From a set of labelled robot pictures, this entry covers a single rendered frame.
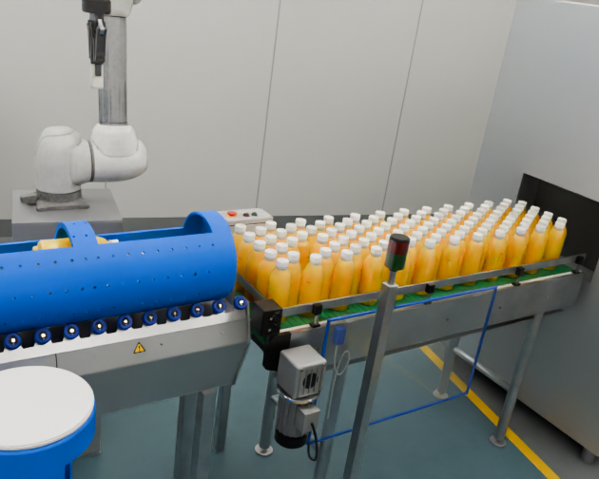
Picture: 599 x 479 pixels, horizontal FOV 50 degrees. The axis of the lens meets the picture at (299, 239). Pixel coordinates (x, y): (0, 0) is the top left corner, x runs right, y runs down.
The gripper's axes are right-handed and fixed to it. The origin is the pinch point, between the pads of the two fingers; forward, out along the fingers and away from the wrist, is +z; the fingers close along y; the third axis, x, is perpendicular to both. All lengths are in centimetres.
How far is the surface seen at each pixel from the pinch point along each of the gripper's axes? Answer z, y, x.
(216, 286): 57, -24, -29
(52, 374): 59, -53, 22
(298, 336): 76, -31, -56
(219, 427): 148, 21, -55
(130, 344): 73, -24, -4
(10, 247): 49, -1, 24
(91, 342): 70, -24, 7
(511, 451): 166, -26, -186
